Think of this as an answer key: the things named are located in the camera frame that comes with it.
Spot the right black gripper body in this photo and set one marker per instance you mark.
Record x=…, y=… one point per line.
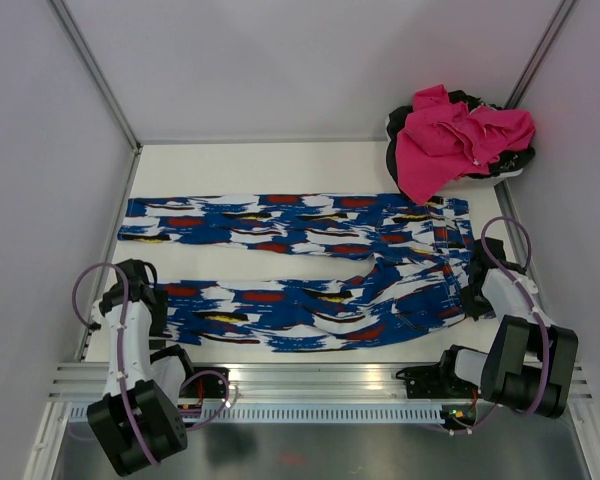
x=474, y=302

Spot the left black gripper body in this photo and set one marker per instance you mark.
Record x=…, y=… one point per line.
x=159, y=312

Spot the blue white patterned trousers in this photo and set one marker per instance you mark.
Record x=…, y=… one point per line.
x=290, y=273

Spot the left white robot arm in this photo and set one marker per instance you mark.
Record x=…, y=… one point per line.
x=137, y=422

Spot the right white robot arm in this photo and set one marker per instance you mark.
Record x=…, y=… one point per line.
x=530, y=363

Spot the pink trousers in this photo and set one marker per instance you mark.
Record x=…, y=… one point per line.
x=441, y=141

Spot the black garment pile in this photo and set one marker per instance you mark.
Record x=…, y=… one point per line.
x=509, y=163

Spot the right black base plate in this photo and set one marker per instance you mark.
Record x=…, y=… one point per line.
x=434, y=382

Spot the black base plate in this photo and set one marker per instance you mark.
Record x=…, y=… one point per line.
x=434, y=382
x=206, y=383

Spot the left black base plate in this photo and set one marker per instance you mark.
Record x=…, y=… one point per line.
x=206, y=383

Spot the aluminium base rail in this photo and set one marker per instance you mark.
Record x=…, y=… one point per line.
x=262, y=382

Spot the white slotted cable duct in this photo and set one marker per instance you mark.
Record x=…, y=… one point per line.
x=271, y=413

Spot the left aluminium frame post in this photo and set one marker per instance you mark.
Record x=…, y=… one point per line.
x=81, y=47

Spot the aluminium frame post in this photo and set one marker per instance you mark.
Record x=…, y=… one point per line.
x=81, y=47
x=550, y=35

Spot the right aluminium frame post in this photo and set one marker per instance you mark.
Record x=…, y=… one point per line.
x=550, y=35

